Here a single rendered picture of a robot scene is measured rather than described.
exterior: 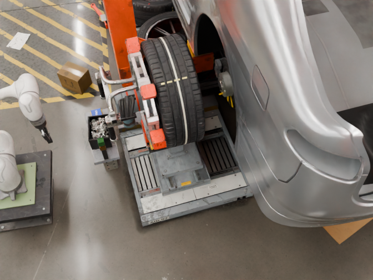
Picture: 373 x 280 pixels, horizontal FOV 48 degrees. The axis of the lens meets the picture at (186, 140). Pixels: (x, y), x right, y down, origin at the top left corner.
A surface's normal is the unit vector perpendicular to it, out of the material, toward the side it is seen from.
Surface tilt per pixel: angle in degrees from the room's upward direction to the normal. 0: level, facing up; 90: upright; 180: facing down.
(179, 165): 0
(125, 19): 90
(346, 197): 88
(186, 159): 0
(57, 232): 0
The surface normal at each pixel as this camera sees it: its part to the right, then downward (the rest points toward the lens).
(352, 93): 0.07, -0.26
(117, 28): 0.28, 0.80
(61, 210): -0.02, -0.56
